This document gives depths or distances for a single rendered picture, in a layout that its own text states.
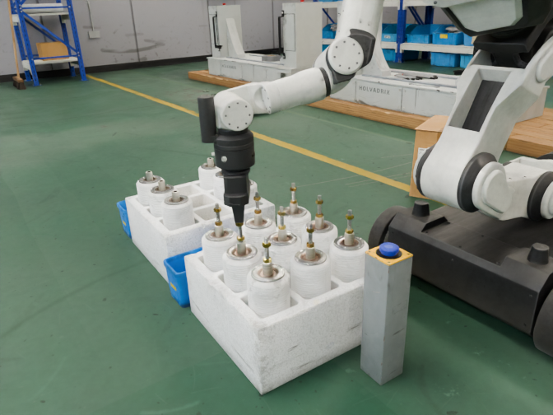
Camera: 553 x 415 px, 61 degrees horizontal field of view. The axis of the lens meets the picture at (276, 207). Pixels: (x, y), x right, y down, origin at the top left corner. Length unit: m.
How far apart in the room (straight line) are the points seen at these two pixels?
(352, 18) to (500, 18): 0.30
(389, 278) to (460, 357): 0.36
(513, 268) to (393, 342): 0.36
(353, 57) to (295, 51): 3.35
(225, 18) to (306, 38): 1.41
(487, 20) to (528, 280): 0.59
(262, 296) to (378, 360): 0.30
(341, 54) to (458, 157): 0.36
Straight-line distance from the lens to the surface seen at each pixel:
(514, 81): 1.21
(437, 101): 3.25
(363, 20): 1.10
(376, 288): 1.03
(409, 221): 1.43
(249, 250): 1.15
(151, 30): 7.58
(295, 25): 4.37
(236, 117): 0.97
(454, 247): 1.34
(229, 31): 5.54
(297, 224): 1.31
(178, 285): 1.39
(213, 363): 1.22
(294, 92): 1.03
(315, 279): 1.09
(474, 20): 1.16
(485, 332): 1.38
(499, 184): 1.18
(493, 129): 1.20
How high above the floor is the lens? 0.80
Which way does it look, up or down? 23 degrees down
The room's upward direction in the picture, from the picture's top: 2 degrees counter-clockwise
